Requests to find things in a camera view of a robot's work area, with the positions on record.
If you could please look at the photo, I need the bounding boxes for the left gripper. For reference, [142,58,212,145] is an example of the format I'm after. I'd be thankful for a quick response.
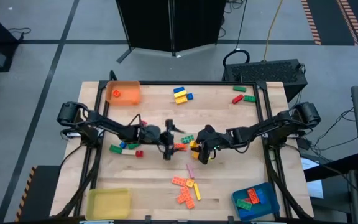
[140,119,188,161]

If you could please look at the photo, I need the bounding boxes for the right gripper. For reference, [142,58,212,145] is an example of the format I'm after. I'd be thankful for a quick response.
[196,124,233,165]

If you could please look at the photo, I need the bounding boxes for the yellow long block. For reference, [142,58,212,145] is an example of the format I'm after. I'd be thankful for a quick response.
[193,182,202,202]

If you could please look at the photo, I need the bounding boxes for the orange long studded block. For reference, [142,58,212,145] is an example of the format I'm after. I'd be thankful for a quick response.
[180,185,193,200]

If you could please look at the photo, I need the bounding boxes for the orange plastic bin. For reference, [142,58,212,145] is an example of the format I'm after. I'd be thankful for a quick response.
[105,80,142,106]

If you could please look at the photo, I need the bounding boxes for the blue plastic bin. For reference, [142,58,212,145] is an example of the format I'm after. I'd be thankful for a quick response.
[231,182,281,222]

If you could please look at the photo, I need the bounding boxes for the yellow plastic bin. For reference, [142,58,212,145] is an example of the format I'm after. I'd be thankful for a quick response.
[85,187,133,221]

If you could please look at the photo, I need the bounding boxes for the black power adapter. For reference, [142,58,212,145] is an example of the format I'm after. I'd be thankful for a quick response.
[296,138,313,151]

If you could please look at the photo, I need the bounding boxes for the white paper sheet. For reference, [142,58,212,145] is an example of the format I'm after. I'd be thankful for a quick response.
[300,157,325,200]

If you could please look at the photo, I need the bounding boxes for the black divider screen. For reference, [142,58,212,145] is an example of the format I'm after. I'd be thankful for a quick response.
[116,0,228,65]

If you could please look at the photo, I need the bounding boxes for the black hazard-striped mat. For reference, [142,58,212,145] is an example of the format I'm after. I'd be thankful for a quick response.
[14,164,62,222]

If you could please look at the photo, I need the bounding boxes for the black aluminium table frame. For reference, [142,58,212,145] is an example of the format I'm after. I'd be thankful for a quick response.
[54,70,315,222]

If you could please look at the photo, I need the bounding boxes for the black power cable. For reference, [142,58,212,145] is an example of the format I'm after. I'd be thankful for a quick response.
[222,0,250,74]

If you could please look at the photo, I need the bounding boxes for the yellow hanging cable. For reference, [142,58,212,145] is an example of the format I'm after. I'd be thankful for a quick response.
[262,0,284,62]

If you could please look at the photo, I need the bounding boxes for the black floor cable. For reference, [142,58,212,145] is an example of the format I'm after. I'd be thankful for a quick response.
[7,27,32,41]

